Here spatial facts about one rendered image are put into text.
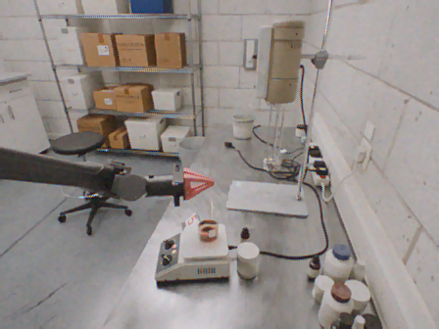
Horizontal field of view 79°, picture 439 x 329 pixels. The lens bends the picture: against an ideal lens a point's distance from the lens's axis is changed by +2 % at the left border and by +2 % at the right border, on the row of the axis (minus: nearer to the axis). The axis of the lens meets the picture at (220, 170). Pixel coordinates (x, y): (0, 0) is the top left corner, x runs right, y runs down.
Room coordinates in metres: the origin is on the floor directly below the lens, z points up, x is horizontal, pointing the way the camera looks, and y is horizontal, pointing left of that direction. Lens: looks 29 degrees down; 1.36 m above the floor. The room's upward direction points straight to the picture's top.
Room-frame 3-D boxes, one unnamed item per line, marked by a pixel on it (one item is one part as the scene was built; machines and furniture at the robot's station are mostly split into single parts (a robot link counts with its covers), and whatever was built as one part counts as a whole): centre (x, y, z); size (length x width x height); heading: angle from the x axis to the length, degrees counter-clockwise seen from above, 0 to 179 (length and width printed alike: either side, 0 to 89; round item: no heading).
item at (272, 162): (0.86, -0.19, 1.02); 0.07 x 0.07 x 0.25
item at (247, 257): (0.51, -0.07, 0.79); 0.06 x 0.06 x 0.08
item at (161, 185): (0.55, 0.13, 1.01); 0.10 x 0.07 x 0.07; 7
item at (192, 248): (0.54, 0.04, 0.83); 0.12 x 0.12 x 0.01; 4
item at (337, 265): (0.48, -0.30, 0.81); 0.06 x 0.06 x 0.11
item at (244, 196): (0.86, -0.18, 0.76); 0.30 x 0.20 x 0.01; 81
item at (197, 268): (0.54, 0.07, 0.79); 0.22 x 0.13 x 0.08; 94
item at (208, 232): (0.55, 0.04, 0.88); 0.07 x 0.06 x 0.08; 66
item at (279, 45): (0.87, -0.17, 1.25); 0.15 x 0.11 x 0.24; 81
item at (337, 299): (0.37, -0.26, 0.80); 0.06 x 0.06 x 0.11
